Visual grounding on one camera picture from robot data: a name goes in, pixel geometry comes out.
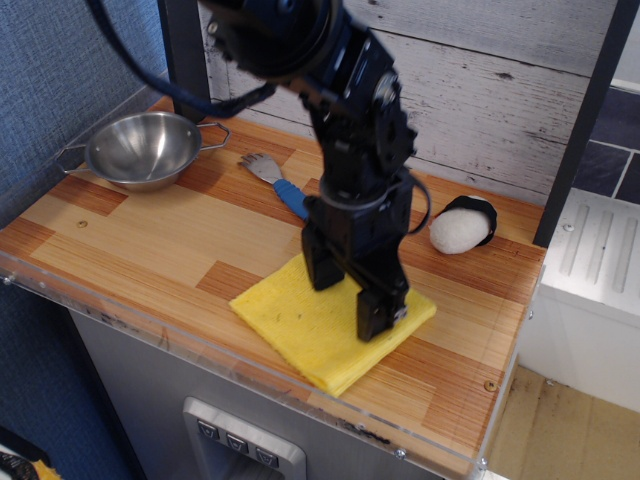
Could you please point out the stainless steel bowl with handles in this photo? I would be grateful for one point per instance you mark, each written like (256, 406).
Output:
(148, 151)

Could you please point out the white and black plush toy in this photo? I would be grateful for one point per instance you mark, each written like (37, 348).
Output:
(467, 222)

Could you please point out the white ridged appliance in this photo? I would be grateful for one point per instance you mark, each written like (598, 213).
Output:
(583, 326)

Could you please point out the clear acrylic table edge guard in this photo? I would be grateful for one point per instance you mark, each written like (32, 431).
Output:
(436, 396)

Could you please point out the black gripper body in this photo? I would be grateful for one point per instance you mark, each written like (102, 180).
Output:
(370, 233)

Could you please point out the yellow cloth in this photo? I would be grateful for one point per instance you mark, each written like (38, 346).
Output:
(316, 332)

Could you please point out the dark vertical post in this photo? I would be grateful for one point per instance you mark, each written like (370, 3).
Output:
(609, 56)

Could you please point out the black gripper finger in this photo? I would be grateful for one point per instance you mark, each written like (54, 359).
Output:
(377, 313)
(324, 256)

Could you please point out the yellow object at corner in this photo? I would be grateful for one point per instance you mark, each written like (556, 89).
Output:
(44, 472)

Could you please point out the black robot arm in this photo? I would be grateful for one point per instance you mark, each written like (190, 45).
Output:
(347, 82)

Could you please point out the silver button control panel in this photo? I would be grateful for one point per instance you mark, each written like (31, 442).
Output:
(228, 447)

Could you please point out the blue handled metal spork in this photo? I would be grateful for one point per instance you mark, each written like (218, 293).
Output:
(266, 168)

